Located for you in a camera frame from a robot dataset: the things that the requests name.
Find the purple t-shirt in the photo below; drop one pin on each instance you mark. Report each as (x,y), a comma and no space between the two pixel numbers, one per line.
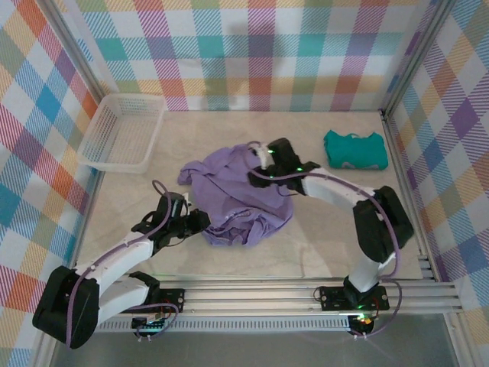
(237,199)

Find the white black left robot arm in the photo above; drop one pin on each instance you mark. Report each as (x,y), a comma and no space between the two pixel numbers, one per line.
(122,256)

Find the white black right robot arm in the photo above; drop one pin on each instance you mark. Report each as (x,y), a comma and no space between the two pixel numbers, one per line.
(332,191)

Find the folded teal t-shirt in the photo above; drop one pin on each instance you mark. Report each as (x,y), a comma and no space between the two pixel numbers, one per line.
(355,151)

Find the white plastic basket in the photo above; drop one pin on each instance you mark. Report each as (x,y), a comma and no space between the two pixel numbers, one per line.
(122,134)

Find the grey metal panel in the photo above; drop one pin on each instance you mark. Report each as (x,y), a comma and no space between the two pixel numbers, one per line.
(248,349)

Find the aluminium side rail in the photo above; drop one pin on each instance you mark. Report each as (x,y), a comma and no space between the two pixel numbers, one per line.
(394,145)
(93,187)

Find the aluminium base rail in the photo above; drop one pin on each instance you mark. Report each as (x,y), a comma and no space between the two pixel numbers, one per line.
(248,294)

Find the aluminium frame post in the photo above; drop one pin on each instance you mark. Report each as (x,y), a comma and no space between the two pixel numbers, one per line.
(415,57)
(80,57)

